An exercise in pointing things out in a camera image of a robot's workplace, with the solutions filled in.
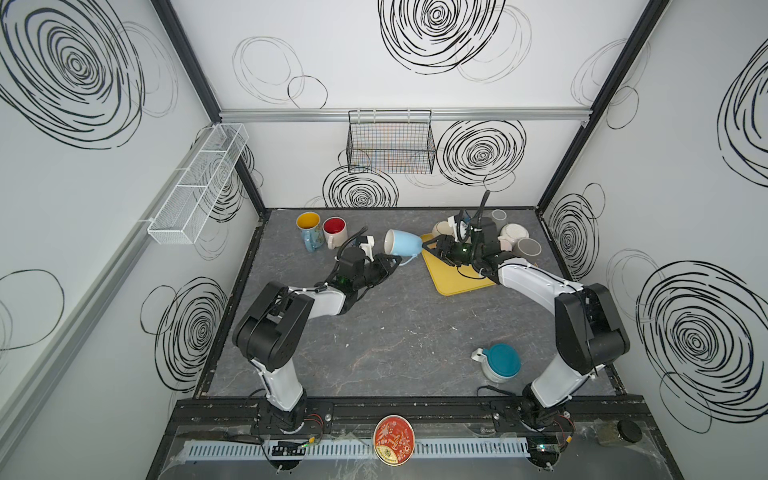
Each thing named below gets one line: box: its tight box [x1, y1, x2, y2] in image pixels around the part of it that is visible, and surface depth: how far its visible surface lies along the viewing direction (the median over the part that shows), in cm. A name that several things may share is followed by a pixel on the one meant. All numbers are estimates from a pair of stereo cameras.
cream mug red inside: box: [322, 216, 348, 250], surface depth 107 cm
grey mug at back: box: [491, 209, 508, 231], surface depth 107 cm
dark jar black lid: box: [597, 419, 642, 447], surface depth 66 cm
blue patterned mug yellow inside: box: [296, 211, 325, 253], surface depth 106 cm
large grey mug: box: [512, 238, 542, 258], surface depth 96 cm
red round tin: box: [373, 414, 416, 467], surface depth 69 cm
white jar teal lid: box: [471, 343, 521, 383], surface depth 77 cm
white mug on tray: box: [497, 223, 530, 252], surface depth 104 cm
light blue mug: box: [384, 229, 423, 266], surface depth 91 cm
